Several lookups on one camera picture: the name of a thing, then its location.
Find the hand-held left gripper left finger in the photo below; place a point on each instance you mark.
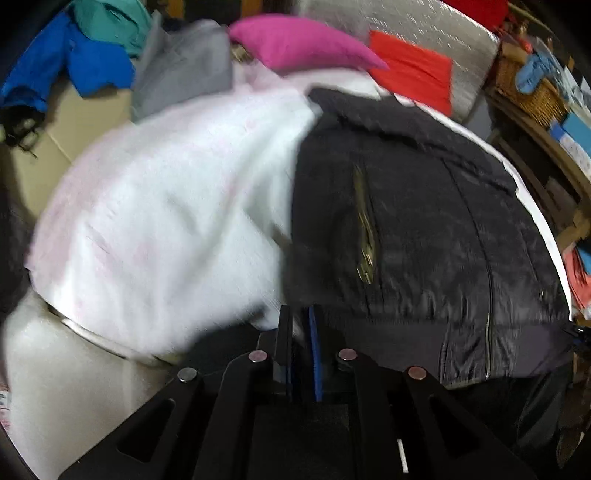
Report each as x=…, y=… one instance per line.
x=288, y=355

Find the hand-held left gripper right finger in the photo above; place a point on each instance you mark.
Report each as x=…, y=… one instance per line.
x=316, y=355

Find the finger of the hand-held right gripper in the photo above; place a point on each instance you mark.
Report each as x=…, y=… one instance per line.
x=580, y=333

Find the black quilted zip jacket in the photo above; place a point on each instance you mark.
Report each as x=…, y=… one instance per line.
x=425, y=230

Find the wooden shelf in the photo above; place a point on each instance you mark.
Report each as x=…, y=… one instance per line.
x=545, y=152

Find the white bed sheet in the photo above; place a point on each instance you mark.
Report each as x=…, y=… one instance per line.
x=161, y=207

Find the teal cardboard box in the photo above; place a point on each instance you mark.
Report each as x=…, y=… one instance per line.
x=575, y=131

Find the wicker basket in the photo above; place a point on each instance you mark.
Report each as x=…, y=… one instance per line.
x=526, y=87

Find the light blue cloth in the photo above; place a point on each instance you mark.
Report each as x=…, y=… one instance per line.
x=538, y=71

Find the grey coat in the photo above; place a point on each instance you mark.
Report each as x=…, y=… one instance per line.
x=184, y=69

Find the silver foil insulation mat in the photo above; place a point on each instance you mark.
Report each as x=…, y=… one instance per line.
x=466, y=50

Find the red pillow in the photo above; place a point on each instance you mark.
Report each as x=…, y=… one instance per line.
x=415, y=67

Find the pink pillow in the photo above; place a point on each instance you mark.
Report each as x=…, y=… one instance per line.
x=295, y=44

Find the beige cardboard box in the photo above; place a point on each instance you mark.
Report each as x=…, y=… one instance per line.
x=55, y=147

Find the red blanket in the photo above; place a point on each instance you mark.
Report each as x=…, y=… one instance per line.
x=480, y=7

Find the blue jacket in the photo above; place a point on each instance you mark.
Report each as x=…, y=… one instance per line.
x=60, y=64

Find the teal shirt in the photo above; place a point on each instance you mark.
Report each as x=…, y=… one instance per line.
x=115, y=21

